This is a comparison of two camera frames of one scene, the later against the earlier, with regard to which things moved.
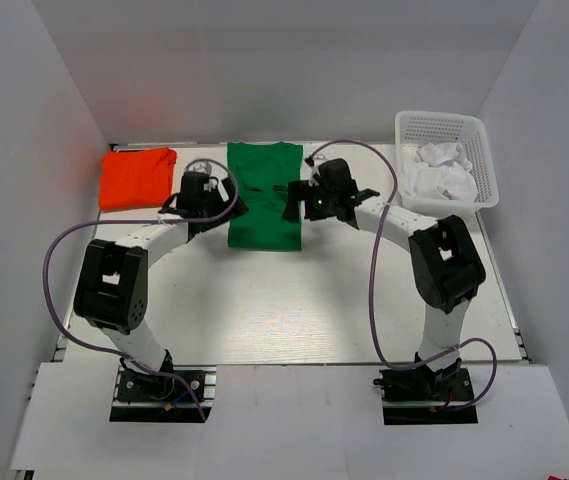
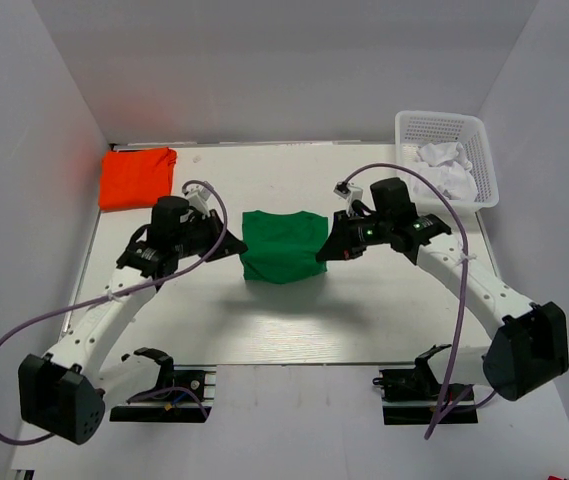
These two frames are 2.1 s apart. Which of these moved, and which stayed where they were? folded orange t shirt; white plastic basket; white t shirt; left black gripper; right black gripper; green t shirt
Moved: green t shirt; left black gripper; right black gripper
Stayed: white t shirt; folded orange t shirt; white plastic basket
